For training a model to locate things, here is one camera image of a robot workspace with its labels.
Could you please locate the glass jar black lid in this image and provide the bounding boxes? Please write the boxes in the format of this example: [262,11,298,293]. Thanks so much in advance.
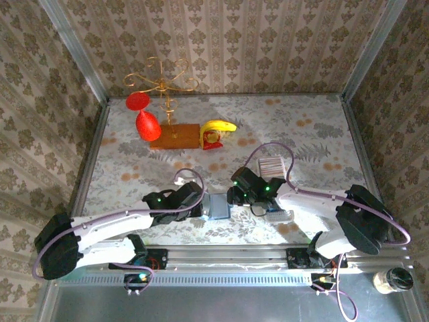
[373,267,415,295]

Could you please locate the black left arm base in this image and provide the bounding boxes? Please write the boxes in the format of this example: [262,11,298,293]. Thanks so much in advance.
[109,248,168,271]

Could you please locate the aluminium table edge rail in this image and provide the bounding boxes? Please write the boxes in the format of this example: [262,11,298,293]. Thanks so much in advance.
[70,97,111,215]
[341,95,386,209]

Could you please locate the gold wire stand wooden base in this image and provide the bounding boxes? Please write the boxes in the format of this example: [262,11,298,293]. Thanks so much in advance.
[123,56,201,151]

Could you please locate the stack of credit cards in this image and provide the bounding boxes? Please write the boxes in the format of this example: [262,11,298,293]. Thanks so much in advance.
[259,158,286,215]

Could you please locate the grey metal shelf plate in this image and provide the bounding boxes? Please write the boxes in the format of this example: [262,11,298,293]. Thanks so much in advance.
[36,284,420,322]

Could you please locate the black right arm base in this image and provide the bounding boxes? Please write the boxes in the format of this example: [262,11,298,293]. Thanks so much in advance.
[286,246,348,269]

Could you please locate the white plastic basket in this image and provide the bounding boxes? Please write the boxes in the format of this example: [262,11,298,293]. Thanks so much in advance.
[256,156,295,222]

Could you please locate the small circuit board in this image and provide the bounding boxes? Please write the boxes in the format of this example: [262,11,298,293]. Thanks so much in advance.
[310,272,339,297]
[123,273,151,297]

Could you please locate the blue card holder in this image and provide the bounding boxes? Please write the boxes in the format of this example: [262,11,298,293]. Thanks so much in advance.
[202,193,233,221]

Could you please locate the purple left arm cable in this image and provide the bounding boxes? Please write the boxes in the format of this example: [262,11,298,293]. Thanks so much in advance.
[35,168,206,292]

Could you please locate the red wine glass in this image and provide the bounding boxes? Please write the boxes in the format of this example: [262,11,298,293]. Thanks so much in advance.
[125,93,162,142]

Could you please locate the yellow banana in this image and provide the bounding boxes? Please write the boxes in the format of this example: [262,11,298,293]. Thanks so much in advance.
[200,119,238,142]

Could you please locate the slotted metal cable duct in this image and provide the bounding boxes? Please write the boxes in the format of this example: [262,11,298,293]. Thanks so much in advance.
[53,269,410,286]

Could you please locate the red yellow snack bag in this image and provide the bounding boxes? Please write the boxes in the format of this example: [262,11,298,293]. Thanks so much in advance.
[200,130,224,151]

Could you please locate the aluminium frame post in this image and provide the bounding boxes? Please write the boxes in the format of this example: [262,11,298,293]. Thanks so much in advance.
[341,0,403,101]
[38,0,111,103]

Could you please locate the floral tablecloth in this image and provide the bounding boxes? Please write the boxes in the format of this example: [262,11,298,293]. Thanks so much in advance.
[72,93,386,246]

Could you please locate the aluminium mounting rail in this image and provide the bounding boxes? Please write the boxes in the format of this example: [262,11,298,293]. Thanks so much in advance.
[80,244,412,272]

